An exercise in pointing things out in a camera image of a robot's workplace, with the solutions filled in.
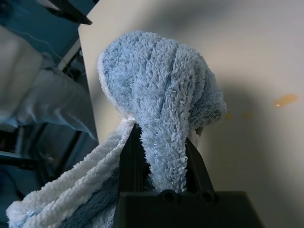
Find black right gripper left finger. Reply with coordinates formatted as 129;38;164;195
117;123;150;194

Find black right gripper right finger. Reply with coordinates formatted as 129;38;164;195
185;137;216;194

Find light blue fluffy rag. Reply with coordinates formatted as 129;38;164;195
6;30;228;228

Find light grey trouser leg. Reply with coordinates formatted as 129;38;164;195
0;24;99;143

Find medium yellow liquid spill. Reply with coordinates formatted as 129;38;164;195
271;93;300;109

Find black table foot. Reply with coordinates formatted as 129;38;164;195
45;0;93;26

